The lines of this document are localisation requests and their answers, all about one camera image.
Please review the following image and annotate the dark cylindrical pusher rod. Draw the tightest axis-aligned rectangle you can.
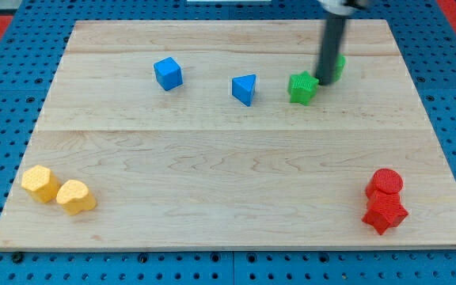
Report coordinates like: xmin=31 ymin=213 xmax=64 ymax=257
xmin=314 ymin=13 xmax=348 ymax=86

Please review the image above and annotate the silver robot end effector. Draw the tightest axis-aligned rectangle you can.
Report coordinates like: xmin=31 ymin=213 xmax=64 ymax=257
xmin=318 ymin=0 xmax=371 ymax=16

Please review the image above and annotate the yellow heart block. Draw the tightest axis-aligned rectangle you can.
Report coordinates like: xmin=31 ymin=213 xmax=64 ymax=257
xmin=56 ymin=180 xmax=97 ymax=215

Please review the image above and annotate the green round block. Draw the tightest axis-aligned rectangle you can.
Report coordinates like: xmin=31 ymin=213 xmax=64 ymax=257
xmin=332 ymin=54 xmax=346 ymax=82

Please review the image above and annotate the green star block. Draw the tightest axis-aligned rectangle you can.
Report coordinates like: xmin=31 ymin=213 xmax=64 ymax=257
xmin=287 ymin=71 xmax=319 ymax=106

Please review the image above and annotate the blue triangle block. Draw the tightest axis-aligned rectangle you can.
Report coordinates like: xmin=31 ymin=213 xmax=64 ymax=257
xmin=231 ymin=74 xmax=257 ymax=107

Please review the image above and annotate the red cylinder block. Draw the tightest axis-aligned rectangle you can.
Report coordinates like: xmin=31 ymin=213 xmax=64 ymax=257
xmin=365 ymin=168 xmax=404 ymax=198

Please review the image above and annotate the wooden board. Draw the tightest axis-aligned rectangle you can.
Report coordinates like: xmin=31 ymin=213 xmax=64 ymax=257
xmin=0 ymin=20 xmax=456 ymax=252

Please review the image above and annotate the blue cube block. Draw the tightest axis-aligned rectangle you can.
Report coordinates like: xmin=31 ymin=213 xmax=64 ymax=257
xmin=153 ymin=57 xmax=183 ymax=91

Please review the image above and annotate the red star block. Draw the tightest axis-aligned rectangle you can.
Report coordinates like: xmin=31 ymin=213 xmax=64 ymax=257
xmin=362 ymin=192 xmax=409 ymax=235

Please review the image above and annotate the yellow hexagon block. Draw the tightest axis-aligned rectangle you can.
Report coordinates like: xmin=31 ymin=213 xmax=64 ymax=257
xmin=21 ymin=165 xmax=61 ymax=203

